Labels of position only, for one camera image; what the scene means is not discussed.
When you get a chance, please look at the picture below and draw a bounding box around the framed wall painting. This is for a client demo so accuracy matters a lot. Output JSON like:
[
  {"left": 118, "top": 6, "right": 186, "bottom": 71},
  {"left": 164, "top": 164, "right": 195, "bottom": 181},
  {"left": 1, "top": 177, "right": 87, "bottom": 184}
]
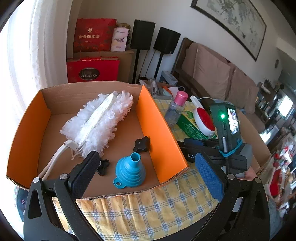
[{"left": 191, "top": 0, "right": 267, "bottom": 61}]

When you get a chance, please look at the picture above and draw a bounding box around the red gift bag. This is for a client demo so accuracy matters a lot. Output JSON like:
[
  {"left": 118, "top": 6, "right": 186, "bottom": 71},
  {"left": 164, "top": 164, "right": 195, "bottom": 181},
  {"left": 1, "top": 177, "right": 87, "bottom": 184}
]
[{"left": 73, "top": 18, "right": 117, "bottom": 53}]

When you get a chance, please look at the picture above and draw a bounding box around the yellow checked tablecloth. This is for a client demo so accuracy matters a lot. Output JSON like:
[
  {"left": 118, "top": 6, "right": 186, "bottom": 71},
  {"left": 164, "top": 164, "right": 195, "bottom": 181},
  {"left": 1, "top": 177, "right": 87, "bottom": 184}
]
[{"left": 52, "top": 99, "right": 220, "bottom": 241}]

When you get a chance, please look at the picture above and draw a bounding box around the brown cushioned sofa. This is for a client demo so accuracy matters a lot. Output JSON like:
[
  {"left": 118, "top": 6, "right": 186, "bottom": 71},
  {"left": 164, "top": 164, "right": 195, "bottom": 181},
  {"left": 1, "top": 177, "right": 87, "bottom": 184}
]
[{"left": 171, "top": 37, "right": 266, "bottom": 134}]

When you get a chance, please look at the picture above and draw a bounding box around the person's right hand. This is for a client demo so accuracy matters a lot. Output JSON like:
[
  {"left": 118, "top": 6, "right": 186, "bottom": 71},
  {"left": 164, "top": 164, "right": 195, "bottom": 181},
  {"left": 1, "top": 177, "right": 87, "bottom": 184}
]
[{"left": 243, "top": 167, "right": 258, "bottom": 181}]

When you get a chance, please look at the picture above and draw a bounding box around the brown cardboard box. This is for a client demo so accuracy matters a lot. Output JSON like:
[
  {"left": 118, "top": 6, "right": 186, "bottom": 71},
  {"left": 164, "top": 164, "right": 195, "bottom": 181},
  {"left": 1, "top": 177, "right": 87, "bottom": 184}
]
[{"left": 236, "top": 109, "right": 271, "bottom": 174}]

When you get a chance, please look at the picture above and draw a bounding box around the red white lint brush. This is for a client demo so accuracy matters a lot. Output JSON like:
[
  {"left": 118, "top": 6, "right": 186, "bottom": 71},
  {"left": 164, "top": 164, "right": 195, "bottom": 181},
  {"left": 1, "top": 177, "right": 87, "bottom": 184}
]
[{"left": 190, "top": 95, "right": 216, "bottom": 137}]

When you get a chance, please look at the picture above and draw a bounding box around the black star knob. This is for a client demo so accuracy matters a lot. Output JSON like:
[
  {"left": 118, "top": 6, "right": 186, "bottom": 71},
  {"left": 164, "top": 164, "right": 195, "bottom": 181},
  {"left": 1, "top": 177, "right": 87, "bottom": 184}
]
[
  {"left": 97, "top": 159, "right": 110, "bottom": 176},
  {"left": 133, "top": 136, "right": 151, "bottom": 153}
]

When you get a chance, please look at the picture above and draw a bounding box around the black speaker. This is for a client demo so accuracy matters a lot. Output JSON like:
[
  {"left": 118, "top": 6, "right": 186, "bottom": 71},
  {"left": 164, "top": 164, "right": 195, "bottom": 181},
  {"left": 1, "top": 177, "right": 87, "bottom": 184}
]
[
  {"left": 130, "top": 20, "right": 156, "bottom": 84},
  {"left": 153, "top": 27, "right": 181, "bottom": 79}
]

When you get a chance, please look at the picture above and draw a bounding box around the blue collapsible funnel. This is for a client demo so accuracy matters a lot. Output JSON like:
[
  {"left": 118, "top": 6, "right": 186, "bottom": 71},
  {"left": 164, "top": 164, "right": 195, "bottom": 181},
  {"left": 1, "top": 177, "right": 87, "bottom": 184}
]
[{"left": 113, "top": 152, "right": 146, "bottom": 189}]

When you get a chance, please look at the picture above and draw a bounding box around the orange cardboard box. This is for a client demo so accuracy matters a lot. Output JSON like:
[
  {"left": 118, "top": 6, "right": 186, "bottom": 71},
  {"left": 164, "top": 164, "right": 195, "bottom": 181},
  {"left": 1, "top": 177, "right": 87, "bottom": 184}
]
[{"left": 6, "top": 81, "right": 188, "bottom": 199}]

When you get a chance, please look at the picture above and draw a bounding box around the grey sleeve forearm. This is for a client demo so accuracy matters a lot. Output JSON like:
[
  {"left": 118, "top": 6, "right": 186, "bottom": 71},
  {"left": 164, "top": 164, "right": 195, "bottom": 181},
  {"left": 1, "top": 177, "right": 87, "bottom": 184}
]
[{"left": 267, "top": 196, "right": 283, "bottom": 240}]

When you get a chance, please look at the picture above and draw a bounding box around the right black speaker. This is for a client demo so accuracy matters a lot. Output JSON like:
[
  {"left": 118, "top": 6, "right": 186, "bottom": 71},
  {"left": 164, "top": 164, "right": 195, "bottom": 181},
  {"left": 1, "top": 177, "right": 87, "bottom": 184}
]
[{"left": 153, "top": 27, "right": 181, "bottom": 79}]

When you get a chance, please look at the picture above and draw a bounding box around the green long carton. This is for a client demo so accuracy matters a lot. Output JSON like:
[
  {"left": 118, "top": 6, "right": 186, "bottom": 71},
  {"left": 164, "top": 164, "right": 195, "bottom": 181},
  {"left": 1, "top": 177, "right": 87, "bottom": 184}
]
[{"left": 177, "top": 109, "right": 217, "bottom": 140}]

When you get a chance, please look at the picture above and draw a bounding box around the left black speaker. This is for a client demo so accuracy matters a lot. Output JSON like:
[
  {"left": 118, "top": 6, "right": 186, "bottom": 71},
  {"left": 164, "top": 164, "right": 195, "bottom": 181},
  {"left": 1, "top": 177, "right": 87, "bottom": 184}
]
[{"left": 130, "top": 20, "right": 156, "bottom": 84}]

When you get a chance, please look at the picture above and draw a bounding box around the large brown carton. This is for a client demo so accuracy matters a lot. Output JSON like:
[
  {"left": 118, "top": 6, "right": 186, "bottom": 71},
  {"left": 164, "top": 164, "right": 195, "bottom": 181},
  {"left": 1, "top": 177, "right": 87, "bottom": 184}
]
[{"left": 73, "top": 50, "right": 135, "bottom": 83}]

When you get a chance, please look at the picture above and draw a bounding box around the white fluffy duster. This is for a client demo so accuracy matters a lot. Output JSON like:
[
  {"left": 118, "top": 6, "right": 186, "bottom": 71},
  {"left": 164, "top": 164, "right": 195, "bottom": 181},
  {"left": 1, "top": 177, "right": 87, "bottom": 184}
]
[{"left": 38, "top": 91, "right": 133, "bottom": 180}]

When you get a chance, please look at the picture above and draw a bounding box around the clear bottle pink cap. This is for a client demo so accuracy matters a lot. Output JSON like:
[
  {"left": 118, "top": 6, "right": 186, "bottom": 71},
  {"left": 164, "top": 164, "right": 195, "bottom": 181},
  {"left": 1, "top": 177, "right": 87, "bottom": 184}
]
[{"left": 164, "top": 91, "right": 188, "bottom": 128}]

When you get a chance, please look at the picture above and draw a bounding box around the red collection gift box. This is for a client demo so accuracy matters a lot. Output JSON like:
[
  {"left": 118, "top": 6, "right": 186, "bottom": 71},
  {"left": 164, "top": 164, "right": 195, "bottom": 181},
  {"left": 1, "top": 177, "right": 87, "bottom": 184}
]
[{"left": 67, "top": 57, "right": 120, "bottom": 83}]

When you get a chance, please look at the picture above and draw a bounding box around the pink white tissue pack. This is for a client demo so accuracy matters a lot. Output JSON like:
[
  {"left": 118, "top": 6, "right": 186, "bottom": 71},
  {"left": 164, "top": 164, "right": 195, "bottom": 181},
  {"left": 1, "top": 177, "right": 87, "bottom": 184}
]
[{"left": 110, "top": 27, "right": 128, "bottom": 52}]

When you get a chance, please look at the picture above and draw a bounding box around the white curtain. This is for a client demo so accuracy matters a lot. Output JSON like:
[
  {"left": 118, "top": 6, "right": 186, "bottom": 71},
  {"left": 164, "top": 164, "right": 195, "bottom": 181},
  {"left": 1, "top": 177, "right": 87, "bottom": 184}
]
[{"left": 0, "top": 0, "right": 75, "bottom": 112}]

